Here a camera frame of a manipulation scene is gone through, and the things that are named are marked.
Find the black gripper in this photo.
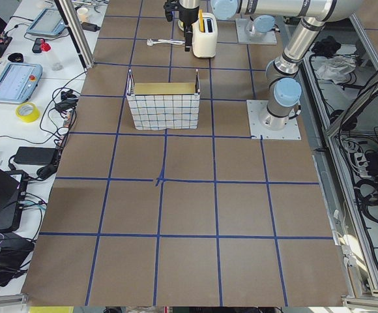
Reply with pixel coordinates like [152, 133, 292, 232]
[178, 0, 198, 52]

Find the white two-slot toaster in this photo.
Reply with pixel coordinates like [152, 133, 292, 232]
[192, 12, 218, 59]

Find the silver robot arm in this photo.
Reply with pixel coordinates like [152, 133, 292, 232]
[246, 15, 275, 36]
[211, 0, 362, 130]

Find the toast bread slice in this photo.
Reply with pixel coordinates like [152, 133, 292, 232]
[198, 9, 205, 33]

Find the paper cup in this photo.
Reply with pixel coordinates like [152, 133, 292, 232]
[76, 7, 89, 23]

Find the blue teach pendant far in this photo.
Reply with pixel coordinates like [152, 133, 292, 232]
[26, 8, 65, 37]

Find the blue teach pendant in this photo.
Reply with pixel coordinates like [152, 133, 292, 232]
[0, 63, 42, 104]
[26, 8, 65, 37]

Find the white crumpled cloth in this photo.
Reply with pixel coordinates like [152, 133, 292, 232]
[315, 56, 356, 83]

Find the black phone device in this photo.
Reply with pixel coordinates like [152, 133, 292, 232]
[32, 38, 43, 54]

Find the black small bowl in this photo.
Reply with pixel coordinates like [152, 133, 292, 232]
[8, 53, 24, 63]

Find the blue teach pendant near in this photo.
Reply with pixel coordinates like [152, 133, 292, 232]
[0, 63, 42, 104]

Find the yellow tape roll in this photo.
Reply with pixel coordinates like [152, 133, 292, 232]
[15, 102, 40, 123]

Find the black power adapter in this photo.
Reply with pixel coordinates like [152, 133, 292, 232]
[14, 147, 57, 166]

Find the black laptop computer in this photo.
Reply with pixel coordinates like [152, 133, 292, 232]
[0, 169, 27, 233]

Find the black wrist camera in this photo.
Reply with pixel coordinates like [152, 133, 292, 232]
[163, 0, 179, 22]

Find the white power cord with plug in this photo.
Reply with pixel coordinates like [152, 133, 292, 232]
[147, 38, 186, 47]

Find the wire shelf rack with wood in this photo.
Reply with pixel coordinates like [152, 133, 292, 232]
[126, 70, 201, 130]

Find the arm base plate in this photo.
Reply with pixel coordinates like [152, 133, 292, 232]
[246, 100, 301, 140]
[235, 16, 277, 45]

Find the aluminium frame post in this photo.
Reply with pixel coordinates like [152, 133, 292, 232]
[55, 0, 94, 70]

